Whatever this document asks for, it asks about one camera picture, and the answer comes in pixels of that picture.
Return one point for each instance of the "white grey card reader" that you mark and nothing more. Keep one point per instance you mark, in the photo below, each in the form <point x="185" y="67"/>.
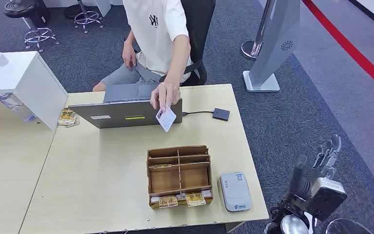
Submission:
<point x="235" y="192"/>

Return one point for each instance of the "person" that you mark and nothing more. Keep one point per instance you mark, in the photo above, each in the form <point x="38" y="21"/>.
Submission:
<point x="154" y="35"/>

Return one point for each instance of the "chrome stanchion post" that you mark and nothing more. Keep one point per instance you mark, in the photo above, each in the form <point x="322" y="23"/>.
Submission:
<point x="264" y="19"/>

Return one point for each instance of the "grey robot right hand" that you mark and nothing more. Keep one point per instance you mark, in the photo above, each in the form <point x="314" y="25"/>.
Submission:
<point x="300" y="184"/>

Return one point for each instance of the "person's right forearm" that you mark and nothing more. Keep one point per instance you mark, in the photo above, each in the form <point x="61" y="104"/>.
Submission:
<point x="129" y="37"/>

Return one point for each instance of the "white cabinet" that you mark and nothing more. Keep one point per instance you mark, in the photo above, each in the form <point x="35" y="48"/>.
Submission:
<point x="29" y="84"/>

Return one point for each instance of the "chrome base stool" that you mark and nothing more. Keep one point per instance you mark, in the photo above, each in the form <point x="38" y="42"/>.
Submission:
<point x="82" y="6"/>

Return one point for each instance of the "stack of gold cards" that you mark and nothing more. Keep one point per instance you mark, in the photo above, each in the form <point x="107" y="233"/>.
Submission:
<point x="67" y="118"/>

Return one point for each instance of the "black bag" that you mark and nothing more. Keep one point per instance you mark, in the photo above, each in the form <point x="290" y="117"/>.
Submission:
<point x="41" y="16"/>

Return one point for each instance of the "black office chair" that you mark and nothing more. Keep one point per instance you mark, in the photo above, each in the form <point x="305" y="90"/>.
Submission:
<point x="200" y="19"/>

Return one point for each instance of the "person's right hand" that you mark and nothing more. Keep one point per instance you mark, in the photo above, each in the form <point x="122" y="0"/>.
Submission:
<point x="129" y="55"/>

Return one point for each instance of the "grey kiosk stand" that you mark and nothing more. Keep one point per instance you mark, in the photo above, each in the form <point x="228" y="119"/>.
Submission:
<point x="277" y="32"/>

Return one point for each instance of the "black stool chrome base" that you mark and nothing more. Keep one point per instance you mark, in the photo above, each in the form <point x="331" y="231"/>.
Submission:
<point x="19" y="8"/>

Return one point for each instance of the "white furniture panel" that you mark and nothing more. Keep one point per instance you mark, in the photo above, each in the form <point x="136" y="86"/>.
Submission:
<point x="104" y="6"/>

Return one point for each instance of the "person's left forearm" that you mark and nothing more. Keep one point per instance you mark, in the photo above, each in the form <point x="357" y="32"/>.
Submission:
<point x="178" y="59"/>

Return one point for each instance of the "gold room key card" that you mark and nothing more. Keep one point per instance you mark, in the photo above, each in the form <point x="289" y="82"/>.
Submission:
<point x="168" y="202"/>
<point x="161" y="166"/>
<point x="195" y="199"/>

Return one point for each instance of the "person's left hand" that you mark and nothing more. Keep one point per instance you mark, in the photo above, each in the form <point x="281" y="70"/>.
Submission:
<point x="166" y="93"/>

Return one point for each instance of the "grey laptop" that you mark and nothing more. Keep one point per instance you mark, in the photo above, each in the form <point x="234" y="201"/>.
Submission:
<point x="125" y="114"/>

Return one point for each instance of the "clear plastic water bottle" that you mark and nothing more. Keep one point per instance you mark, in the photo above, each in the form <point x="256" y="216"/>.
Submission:
<point x="16" y="105"/>

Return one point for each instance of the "small black square box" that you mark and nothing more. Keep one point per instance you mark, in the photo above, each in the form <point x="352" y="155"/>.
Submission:
<point x="221" y="114"/>

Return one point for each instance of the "white ID card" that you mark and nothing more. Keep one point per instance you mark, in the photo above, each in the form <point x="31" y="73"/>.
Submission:
<point x="167" y="120"/>

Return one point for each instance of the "wooden compartment organizer box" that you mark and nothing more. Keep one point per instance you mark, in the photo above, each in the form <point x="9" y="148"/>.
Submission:
<point x="166" y="181"/>

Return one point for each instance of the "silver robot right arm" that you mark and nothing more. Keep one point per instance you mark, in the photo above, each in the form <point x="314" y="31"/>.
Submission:
<point x="291" y="224"/>

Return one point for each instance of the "white charger plug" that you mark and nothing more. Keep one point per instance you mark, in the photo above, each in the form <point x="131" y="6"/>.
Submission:
<point x="0" y="58"/>

